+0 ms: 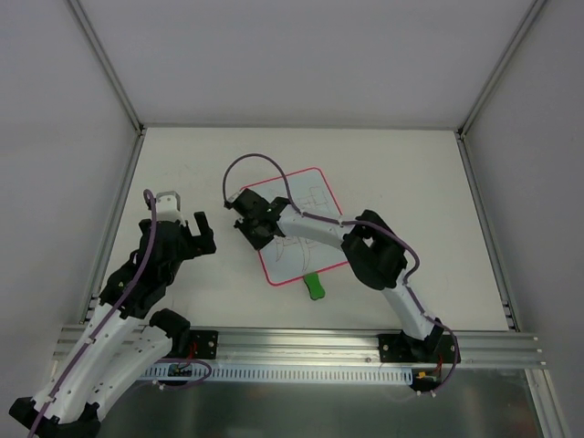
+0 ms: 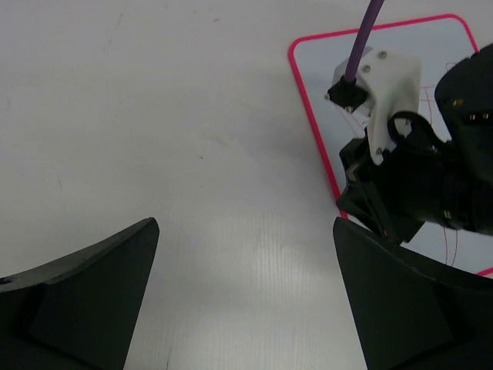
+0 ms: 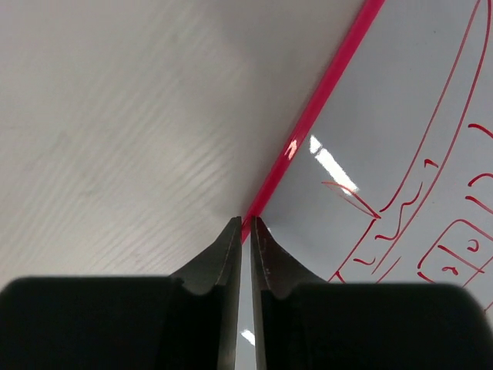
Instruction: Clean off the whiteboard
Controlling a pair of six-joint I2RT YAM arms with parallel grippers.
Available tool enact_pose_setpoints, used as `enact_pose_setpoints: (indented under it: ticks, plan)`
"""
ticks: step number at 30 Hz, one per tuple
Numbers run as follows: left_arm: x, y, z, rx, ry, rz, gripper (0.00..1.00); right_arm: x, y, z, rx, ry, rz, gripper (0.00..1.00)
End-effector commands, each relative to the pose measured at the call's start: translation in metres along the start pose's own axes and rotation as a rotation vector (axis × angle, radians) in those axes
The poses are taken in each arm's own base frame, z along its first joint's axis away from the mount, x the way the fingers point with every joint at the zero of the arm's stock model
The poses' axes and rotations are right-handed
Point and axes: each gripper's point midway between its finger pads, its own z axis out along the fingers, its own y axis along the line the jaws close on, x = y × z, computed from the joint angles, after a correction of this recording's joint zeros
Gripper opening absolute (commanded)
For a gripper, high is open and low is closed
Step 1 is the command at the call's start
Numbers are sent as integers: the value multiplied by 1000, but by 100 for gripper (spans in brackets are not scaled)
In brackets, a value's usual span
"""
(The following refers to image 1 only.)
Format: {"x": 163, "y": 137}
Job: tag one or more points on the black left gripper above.
{"x": 190, "y": 234}

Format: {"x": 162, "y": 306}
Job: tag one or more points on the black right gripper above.
{"x": 251, "y": 219}

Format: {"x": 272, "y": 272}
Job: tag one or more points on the pink framed whiteboard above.
{"x": 285, "y": 260}

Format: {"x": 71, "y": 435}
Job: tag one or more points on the green whiteboard eraser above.
{"x": 315, "y": 289}

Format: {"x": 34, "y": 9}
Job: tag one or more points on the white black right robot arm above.
{"x": 376, "y": 256}

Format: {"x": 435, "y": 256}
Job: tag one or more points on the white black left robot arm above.
{"x": 124, "y": 337}

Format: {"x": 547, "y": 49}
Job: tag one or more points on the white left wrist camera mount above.
{"x": 168, "y": 207}

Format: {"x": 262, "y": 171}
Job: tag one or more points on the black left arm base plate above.
{"x": 203, "y": 344}

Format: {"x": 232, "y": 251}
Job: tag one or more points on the aluminium mounting rail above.
{"x": 319, "y": 347}

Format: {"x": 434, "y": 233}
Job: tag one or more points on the white slotted cable duct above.
{"x": 370, "y": 374}

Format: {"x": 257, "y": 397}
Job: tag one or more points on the aluminium left frame post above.
{"x": 99, "y": 52}

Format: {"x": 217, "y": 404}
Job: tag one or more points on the aluminium frame post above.
{"x": 523, "y": 28}
{"x": 99, "y": 52}

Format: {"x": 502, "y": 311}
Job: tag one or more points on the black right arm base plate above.
{"x": 392, "y": 349}

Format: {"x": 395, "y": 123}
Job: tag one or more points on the aluminium right frame post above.
{"x": 523, "y": 28}

